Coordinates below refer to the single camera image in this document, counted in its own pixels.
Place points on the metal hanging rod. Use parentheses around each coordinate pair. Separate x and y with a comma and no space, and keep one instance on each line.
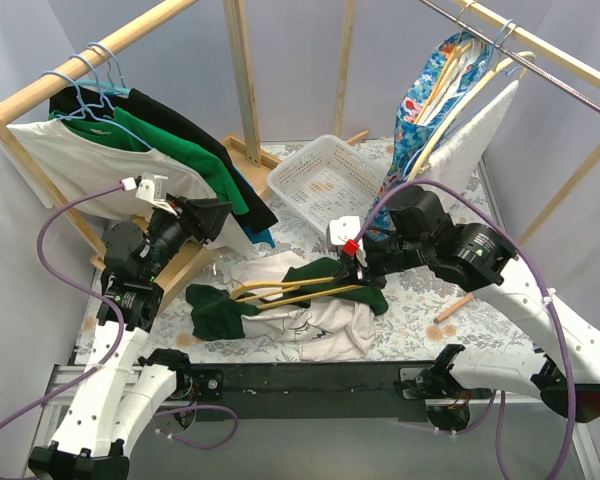
(537,46)

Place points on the green and white raglan shirt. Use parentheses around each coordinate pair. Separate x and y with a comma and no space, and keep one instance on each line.
(329,328)

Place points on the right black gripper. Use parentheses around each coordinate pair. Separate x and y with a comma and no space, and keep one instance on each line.
(358,267)

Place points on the cream wooden hanger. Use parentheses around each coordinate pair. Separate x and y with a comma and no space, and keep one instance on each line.
(459,115)

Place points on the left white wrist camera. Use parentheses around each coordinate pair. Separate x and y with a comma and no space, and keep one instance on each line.
(149,188)

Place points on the black t shirt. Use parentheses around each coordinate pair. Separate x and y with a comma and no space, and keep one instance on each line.
(145,108)

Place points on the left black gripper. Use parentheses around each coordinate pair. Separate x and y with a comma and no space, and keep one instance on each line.
(196,220)

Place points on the wooden clothes rack left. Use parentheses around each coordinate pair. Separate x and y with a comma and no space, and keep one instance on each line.
(248,157)

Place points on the white t shirt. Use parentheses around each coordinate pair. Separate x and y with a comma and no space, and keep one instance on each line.
(79,167)

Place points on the wooden clothes rack right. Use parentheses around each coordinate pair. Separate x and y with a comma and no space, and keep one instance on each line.
(545,137)

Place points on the teal t shirt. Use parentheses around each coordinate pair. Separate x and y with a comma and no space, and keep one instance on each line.
(259,218)

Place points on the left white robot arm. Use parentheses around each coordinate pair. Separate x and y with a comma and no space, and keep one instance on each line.
(123,390)

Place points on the white fleece garment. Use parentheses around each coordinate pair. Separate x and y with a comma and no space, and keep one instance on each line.
(453,162)

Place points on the floral patterned table mat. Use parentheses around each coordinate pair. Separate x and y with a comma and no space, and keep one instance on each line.
(406,332)

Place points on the teal plastic hanger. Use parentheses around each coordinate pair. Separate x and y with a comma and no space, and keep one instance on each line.
(104,87)

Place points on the light blue wire hanger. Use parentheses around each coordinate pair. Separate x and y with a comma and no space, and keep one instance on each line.
(104,99)
(85,111)
(111,61)

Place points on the blue wire hanger right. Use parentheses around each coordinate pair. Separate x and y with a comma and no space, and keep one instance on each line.
(503,34)

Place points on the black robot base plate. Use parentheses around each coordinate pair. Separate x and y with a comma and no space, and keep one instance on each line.
(305,391)

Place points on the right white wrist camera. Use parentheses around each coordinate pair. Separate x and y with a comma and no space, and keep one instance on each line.
(341,237)

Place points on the wooden clothes rack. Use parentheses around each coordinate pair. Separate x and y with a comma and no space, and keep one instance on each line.
(248,157)
(545,137)

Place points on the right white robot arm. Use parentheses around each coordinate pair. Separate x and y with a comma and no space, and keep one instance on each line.
(563,370)

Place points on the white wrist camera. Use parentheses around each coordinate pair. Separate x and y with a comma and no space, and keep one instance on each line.
(149,188)
(341,237)

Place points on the white plastic laundry basket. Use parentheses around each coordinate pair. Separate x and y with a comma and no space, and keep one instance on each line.
(327,179)

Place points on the bright green t shirt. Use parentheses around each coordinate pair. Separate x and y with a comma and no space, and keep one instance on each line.
(193,156)

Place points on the blue floral garment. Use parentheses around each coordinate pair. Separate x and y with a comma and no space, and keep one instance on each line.
(411,137)

